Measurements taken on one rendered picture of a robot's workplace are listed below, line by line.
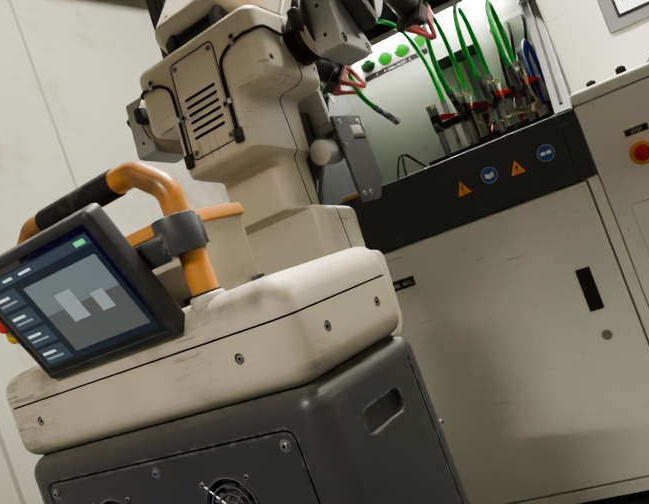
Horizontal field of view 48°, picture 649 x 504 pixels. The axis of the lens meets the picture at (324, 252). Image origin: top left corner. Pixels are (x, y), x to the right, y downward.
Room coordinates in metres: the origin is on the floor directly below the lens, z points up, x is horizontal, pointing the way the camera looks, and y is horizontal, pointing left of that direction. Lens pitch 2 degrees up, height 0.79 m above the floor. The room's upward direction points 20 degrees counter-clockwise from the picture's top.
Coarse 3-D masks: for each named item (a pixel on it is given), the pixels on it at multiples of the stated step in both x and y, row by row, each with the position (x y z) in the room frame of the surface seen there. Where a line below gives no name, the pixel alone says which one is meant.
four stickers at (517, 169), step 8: (544, 144) 1.65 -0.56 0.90; (552, 144) 1.65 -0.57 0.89; (536, 152) 1.66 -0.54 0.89; (544, 152) 1.66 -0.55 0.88; (552, 152) 1.65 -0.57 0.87; (512, 160) 1.68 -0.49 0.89; (520, 160) 1.68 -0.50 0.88; (544, 160) 1.66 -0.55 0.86; (488, 168) 1.71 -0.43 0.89; (512, 168) 1.69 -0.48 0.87; (520, 168) 1.68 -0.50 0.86; (480, 176) 1.72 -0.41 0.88; (488, 176) 1.71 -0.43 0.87; (496, 176) 1.70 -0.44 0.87; (512, 176) 1.69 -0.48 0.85; (456, 184) 1.74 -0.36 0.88; (464, 184) 1.73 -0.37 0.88; (456, 192) 1.74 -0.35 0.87; (464, 192) 1.74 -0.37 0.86
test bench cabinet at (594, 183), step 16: (592, 176) 1.63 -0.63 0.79; (592, 192) 1.63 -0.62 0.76; (608, 208) 1.62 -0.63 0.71; (464, 224) 1.77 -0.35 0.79; (608, 224) 1.63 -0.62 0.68; (624, 256) 1.62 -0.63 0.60; (624, 272) 1.63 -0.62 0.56; (640, 288) 1.62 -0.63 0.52; (640, 304) 1.63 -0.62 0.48; (640, 320) 1.65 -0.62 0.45; (624, 480) 1.70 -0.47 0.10; (640, 480) 1.68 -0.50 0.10; (544, 496) 1.78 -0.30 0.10; (560, 496) 1.75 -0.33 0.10; (576, 496) 1.74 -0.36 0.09; (592, 496) 1.73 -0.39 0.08; (608, 496) 1.71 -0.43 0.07; (624, 496) 1.77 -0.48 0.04; (640, 496) 1.75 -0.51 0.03
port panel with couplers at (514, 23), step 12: (516, 0) 2.14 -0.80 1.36; (504, 12) 2.15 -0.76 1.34; (516, 12) 2.14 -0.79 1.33; (516, 24) 2.15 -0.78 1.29; (492, 36) 2.18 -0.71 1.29; (516, 36) 2.15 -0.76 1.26; (528, 36) 2.14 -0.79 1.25; (492, 48) 2.18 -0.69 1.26; (504, 48) 2.17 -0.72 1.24; (516, 48) 2.15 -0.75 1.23; (504, 84) 2.18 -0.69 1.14; (540, 84) 2.14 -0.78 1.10; (516, 96) 2.15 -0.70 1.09
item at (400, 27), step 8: (392, 0) 1.58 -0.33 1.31; (400, 0) 1.58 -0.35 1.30; (408, 0) 1.59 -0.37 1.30; (416, 0) 1.60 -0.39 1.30; (392, 8) 1.61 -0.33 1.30; (400, 8) 1.60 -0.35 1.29; (408, 8) 1.60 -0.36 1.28; (416, 8) 1.60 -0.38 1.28; (400, 16) 1.62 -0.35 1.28; (408, 16) 1.61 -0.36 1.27; (416, 16) 1.59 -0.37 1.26; (400, 24) 1.62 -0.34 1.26; (408, 24) 1.60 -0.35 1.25; (400, 32) 1.62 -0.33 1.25
